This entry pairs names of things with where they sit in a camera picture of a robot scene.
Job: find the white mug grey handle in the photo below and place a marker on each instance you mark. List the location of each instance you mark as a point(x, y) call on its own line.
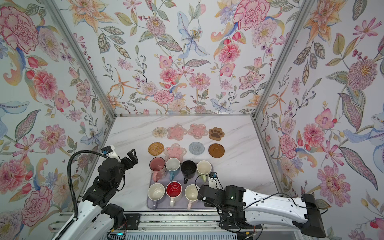
point(155, 194)

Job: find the white mug blue handle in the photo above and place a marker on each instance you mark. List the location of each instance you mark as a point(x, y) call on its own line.
point(173, 167)

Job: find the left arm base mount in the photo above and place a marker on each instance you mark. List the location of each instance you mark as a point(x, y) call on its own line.
point(121, 220)

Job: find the aluminium front rail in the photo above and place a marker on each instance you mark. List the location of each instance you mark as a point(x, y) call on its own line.
point(155, 221)

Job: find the round wooden coaster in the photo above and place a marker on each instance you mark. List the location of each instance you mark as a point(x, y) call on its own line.
point(216, 150)

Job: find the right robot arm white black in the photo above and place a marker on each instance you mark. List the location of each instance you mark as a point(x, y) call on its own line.
point(243, 209)

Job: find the grey rectangular tray mat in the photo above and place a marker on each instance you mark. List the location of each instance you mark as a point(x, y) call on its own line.
point(182, 204)

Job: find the round woven cork coaster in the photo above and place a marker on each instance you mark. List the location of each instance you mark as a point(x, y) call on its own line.
point(155, 149)

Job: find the pink flower coaster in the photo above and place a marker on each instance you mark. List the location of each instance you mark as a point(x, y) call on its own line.
point(175, 151)
point(176, 133)
point(198, 131)

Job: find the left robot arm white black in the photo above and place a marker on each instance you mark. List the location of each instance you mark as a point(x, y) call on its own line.
point(95, 216)

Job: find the cream mug pink handle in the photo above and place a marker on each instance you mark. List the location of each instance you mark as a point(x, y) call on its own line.
point(191, 194)

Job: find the black mug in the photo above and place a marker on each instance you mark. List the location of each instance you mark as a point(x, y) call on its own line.
point(188, 169)

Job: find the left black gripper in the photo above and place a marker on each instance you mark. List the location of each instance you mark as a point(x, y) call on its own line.
point(134, 160)

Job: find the round beige patterned coaster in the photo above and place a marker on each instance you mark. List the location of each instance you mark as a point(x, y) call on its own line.
point(160, 132)

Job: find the brown paw print coaster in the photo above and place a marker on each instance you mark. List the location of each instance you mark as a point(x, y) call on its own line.
point(216, 134)

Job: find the round blue woven coaster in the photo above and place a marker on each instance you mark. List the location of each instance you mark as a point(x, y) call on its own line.
point(196, 148)

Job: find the red interior white mug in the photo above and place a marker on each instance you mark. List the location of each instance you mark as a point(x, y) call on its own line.
point(174, 191)

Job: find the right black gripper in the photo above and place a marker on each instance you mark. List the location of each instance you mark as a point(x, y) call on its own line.
point(205, 205)

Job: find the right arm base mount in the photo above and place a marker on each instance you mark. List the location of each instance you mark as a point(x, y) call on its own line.
point(235, 222)

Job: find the white mug green handle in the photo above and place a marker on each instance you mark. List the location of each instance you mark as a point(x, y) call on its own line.
point(204, 169)

